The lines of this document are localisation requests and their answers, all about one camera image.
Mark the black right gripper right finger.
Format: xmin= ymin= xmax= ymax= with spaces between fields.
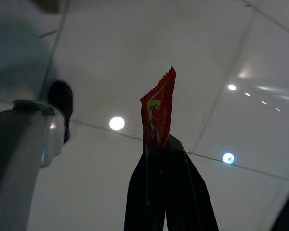
xmin=164 ymin=133 xmax=220 ymax=231

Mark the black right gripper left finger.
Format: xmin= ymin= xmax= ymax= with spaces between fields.
xmin=124 ymin=141 xmax=167 ymax=231

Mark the red snack wrapper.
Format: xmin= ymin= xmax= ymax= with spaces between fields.
xmin=140 ymin=66 xmax=176 ymax=151

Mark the grey robot leg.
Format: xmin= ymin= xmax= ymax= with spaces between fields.
xmin=0 ymin=79 xmax=74 ymax=231

